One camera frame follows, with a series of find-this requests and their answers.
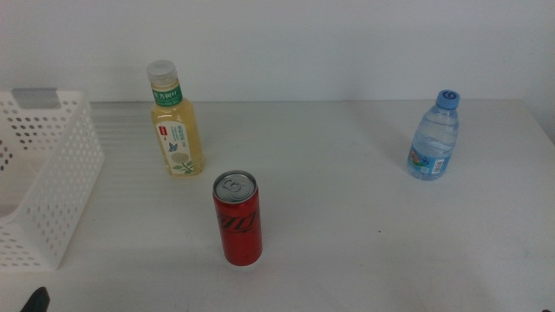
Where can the yellow tea bottle green label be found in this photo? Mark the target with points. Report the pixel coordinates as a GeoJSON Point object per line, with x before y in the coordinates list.
{"type": "Point", "coordinates": [175, 130]}

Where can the red cola can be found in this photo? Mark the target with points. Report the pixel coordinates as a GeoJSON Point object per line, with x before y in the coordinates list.
{"type": "Point", "coordinates": [240, 229]}

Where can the clear water bottle blue cap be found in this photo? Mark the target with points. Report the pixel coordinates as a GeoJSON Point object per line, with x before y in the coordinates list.
{"type": "Point", "coordinates": [433, 143]}

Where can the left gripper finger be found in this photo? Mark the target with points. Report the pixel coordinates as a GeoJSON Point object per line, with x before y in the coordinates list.
{"type": "Point", "coordinates": [38, 301]}

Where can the white perforated plastic basket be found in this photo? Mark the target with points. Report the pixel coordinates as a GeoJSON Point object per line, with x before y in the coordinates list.
{"type": "Point", "coordinates": [26, 265]}

